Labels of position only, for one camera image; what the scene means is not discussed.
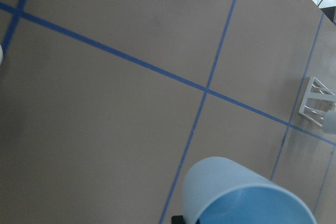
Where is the white wire cup rack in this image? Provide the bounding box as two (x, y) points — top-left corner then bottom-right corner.
(298, 77), (335, 128)

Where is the light blue cup off tray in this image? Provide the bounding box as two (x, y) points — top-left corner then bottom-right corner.
(182, 157), (317, 223)

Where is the frosted white plastic cup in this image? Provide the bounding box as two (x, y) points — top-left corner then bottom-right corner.
(322, 110), (336, 135)

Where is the cream plastic tray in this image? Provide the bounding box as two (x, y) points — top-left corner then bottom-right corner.
(0, 45), (4, 65)

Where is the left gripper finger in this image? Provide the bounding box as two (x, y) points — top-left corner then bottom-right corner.
(171, 215), (186, 224)

